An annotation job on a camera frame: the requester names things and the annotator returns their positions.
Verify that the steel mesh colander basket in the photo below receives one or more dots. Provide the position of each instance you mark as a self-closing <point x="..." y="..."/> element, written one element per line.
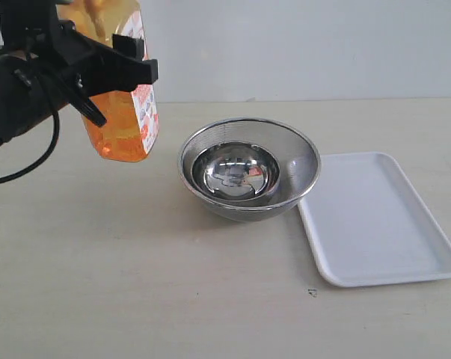
<point x="299" y="160"/>

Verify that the orange pump soap bottle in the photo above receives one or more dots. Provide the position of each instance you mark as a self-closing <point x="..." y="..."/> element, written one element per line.
<point x="132" y="117"/>

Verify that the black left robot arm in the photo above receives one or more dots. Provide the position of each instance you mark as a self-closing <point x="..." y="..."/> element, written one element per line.
<point x="28" y="96"/>

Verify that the small stainless steel bowl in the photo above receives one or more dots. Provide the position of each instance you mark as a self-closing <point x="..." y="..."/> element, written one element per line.
<point x="236" y="172"/>

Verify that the white rectangular plastic tray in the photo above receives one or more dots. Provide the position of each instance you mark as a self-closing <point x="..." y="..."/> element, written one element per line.
<point x="367" y="225"/>

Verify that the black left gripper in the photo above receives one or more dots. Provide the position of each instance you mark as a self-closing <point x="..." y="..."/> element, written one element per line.
<point x="79" y="66"/>

